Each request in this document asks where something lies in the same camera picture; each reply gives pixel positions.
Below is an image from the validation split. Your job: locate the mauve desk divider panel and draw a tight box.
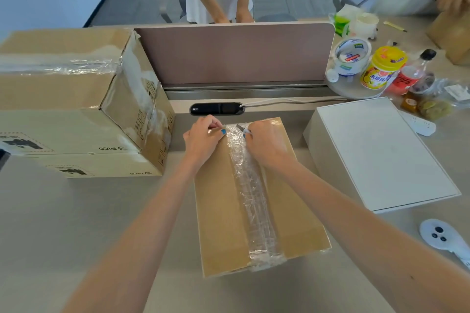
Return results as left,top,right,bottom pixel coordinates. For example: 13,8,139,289
134,22,335,101

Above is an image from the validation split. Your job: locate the white desk cable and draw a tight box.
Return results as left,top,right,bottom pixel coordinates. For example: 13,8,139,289
239,97,348,108

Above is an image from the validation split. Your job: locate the white handheld controller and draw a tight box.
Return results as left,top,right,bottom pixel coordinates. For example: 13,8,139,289
420,218,470,269

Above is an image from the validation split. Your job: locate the person's right forearm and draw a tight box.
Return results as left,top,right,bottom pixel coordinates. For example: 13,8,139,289
273,158,470,313

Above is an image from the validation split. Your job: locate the round beige shelf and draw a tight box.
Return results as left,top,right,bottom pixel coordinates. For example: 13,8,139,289
325,67,390,100

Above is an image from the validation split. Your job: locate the yellow lid jar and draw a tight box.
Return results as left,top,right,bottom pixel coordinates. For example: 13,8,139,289
360,46,408,90

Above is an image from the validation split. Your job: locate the white plastic tub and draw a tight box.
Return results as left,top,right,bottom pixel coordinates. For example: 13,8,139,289
349,12,379,40

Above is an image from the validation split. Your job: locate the clear bag of snacks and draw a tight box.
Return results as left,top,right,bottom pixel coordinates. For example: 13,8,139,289
417,79,470,121

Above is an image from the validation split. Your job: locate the clear plastic cup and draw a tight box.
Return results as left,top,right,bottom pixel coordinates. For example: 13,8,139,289
413,72,436,93

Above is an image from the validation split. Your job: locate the person's right hand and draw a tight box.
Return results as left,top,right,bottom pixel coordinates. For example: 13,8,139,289
242,120,296,174

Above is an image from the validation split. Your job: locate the red label soda bottle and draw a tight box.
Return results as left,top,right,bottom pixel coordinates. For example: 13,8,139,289
385,48,438,96

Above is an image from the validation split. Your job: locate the brown cardboard box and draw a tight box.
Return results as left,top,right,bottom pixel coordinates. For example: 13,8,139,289
193,117,332,279
425,10,470,66
18,81,176,179
0,28,161,156

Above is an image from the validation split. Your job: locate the person's left forearm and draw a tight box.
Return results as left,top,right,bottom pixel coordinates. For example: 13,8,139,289
62,162,205,313

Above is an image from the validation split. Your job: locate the white tape roll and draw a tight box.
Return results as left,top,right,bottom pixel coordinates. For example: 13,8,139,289
333,37,372,77

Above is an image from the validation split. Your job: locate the white power strip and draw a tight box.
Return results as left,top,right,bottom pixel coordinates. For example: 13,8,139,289
398,109,437,137

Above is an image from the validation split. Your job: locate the green tissue pack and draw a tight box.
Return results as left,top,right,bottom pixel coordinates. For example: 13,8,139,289
332,4,362,37

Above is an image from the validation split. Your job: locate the black desk power socket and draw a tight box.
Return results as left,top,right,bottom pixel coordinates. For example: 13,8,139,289
189,102,246,116

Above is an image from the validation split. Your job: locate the white box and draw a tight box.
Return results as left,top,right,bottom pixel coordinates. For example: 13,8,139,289
303,97,462,214

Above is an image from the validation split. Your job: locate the person's left hand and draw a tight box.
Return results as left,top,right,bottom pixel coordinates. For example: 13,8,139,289
182,114,227,174

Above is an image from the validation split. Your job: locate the small yellow packet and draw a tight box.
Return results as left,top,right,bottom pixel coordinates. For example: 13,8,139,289
383,20,408,33

